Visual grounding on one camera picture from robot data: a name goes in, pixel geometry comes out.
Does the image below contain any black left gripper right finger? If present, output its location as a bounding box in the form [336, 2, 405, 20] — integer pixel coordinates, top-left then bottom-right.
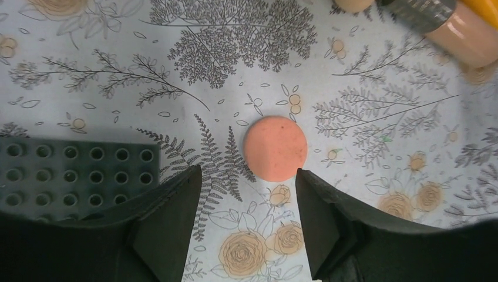
[295, 169, 497, 281]

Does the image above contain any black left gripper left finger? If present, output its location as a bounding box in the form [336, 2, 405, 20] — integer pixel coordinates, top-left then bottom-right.
[1, 165, 202, 281]

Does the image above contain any orange round makeup puff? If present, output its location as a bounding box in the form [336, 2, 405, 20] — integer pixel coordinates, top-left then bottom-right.
[243, 116, 308, 182]

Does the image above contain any beige makeup sponge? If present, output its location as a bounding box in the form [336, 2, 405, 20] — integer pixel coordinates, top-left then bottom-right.
[335, 0, 375, 14]

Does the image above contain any beige foundation bottle grey cap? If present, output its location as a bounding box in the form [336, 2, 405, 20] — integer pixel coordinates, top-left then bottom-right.
[379, 0, 497, 68]

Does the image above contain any dark grey brick baseplate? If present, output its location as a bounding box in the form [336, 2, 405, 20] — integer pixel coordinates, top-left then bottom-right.
[1, 137, 160, 222]

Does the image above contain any orange white cream tube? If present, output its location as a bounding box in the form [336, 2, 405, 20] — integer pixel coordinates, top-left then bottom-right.
[462, 0, 498, 29]

